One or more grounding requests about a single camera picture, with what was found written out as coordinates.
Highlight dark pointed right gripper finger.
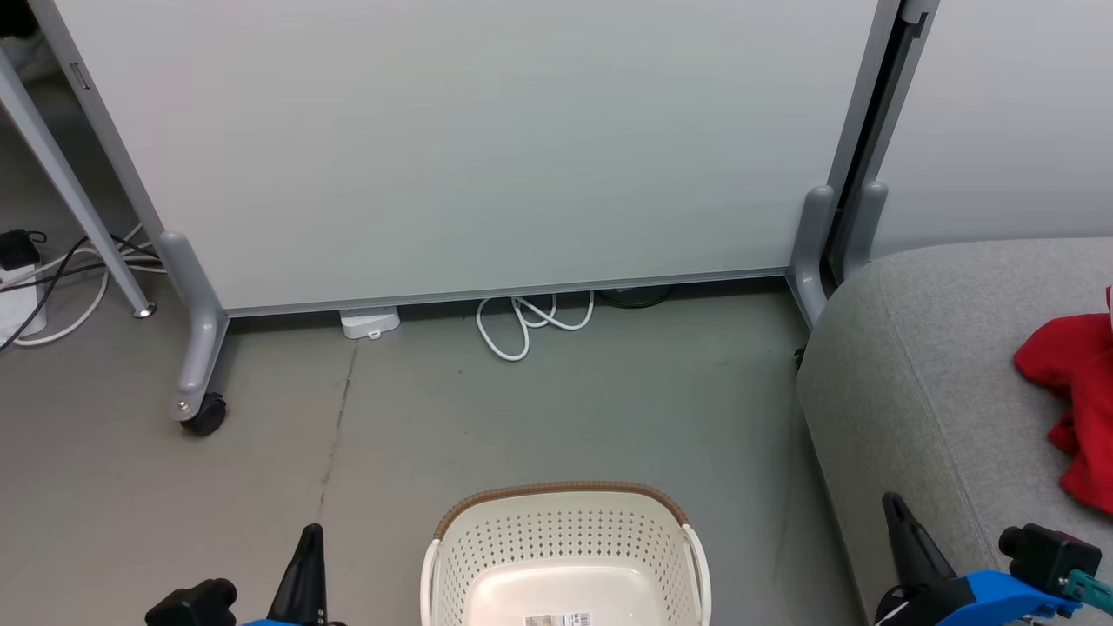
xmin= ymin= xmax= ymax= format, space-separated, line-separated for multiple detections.
xmin=881 ymin=491 xmax=959 ymax=599

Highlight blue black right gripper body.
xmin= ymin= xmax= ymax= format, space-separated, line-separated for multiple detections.
xmin=874 ymin=569 xmax=1084 ymax=626

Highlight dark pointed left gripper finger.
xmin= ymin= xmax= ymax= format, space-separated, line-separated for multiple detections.
xmin=265 ymin=522 xmax=328 ymax=625

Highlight red and white garment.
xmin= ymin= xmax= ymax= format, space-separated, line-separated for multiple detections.
xmin=1013 ymin=283 xmax=1113 ymax=516

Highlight cream perforated laundry basket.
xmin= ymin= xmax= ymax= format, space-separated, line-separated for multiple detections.
xmin=420 ymin=481 xmax=714 ymax=626

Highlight grey fabric sofa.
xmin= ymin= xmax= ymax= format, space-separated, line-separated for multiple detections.
xmin=796 ymin=236 xmax=1113 ymax=626

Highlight black caster wheel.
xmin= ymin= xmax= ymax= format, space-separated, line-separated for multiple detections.
xmin=180 ymin=393 xmax=229 ymax=437

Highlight white power adapter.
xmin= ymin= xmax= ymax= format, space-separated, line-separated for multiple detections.
xmin=339 ymin=306 xmax=403 ymax=341

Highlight white power strip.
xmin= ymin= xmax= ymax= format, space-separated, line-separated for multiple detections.
xmin=0 ymin=265 xmax=42 ymax=344

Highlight black plug adapter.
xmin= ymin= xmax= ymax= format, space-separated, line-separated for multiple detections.
xmin=0 ymin=229 xmax=46 ymax=272

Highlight grey slanted table leg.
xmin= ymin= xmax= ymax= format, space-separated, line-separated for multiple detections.
xmin=0 ymin=48 xmax=157 ymax=318

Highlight narrow white partition panel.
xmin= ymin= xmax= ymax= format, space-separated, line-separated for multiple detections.
xmin=839 ymin=0 xmax=1113 ymax=279

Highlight wide white partition panel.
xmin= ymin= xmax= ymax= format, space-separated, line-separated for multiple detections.
xmin=30 ymin=0 xmax=905 ymax=423

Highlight teal right camera connector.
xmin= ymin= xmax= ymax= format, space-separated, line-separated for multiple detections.
xmin=1065 ymin=569 xmax=1113 ymax=614

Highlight white coiled floor cable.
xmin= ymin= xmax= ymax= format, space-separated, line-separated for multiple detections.
xmin=476 ymin=291 xmax=596 ymax=362

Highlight black coiled floor cable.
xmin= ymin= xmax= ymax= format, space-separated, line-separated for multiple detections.
xmin=598 ymin=287 xmax=672 ymax=310

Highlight thin black floor cable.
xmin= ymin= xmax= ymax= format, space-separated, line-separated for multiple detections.
xmin=0 ymin=235 xmax=162 ymax=353

